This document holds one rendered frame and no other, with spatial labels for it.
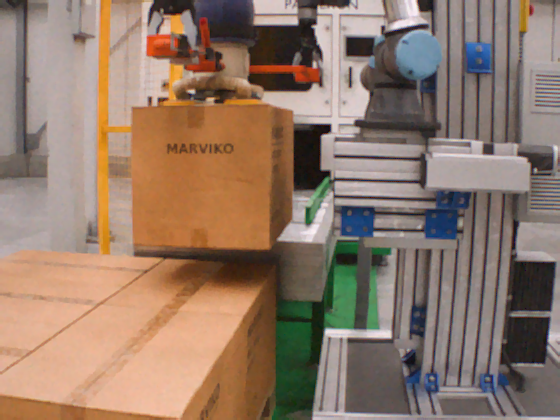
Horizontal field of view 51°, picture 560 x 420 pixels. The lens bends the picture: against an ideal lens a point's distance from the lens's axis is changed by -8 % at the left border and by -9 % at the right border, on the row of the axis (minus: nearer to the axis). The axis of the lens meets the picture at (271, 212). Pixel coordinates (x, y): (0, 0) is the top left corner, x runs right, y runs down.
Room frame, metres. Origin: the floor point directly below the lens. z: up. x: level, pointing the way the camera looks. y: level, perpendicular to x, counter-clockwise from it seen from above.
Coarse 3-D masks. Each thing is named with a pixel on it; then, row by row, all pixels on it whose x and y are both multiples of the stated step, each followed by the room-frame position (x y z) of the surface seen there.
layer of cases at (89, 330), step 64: (64, 256) 2.16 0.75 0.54; (128, 256) 2.19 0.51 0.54; (0, 320) 1.40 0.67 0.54; (64, 320) 1.43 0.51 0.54; (128, 320) 1.45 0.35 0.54; (192, 320) 1.48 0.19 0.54; (256, 320) 1.71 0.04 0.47; (0, 384) 1.03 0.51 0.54; (64, 384) 1.05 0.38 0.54; (128, 384) 1.07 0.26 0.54; (192, 384) 1.08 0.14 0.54; (256, 384) 1.72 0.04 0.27
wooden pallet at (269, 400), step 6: (270, 384) 2.00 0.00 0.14; (270, 390) 1.99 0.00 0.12; (270, 396) 1.99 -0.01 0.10; (264, 402) 1.86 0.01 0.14; (270, 402) 2.00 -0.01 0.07; (264, 408) 1.98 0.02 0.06; (270, 408) 2.00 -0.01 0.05; (258, 414) 1.76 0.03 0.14; (264, 414) 1.98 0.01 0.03; (270, 414) 2.00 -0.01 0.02
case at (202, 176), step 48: (144, 144) 1.76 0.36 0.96; (192, 144) 1.74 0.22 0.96; (240, 144) 1.72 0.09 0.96; (288, 144) 2.14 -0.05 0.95; (144, 192) 1.75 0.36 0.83; (192, 192) 1.74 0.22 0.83; (240, 192) 1.72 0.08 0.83; (288, 192) 2.15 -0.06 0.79; (144, 240) 1.75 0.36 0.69; (192, 240) 1.73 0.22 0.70; (240, 240) 1.71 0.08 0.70
